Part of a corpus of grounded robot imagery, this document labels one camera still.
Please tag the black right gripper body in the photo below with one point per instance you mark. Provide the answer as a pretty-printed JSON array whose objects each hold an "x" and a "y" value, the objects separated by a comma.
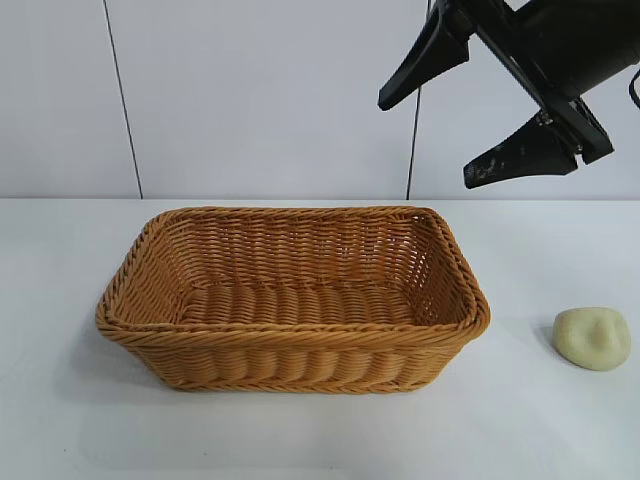
[{"x": 565, "y": 45}]

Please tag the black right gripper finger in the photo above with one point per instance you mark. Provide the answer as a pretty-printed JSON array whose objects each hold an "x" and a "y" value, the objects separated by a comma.
[
  {"x": 430, "y": 70},
  {"x": 525, "y": 157}
]

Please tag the pale yellow egg yolk pastry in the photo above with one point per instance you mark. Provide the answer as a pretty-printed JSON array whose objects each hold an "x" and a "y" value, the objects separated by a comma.
[{"x": 585, "y": 340}]

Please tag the woven tan wicker basket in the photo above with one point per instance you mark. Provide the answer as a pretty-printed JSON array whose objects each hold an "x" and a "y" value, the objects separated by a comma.
[{"x": 300, "y": 345}]

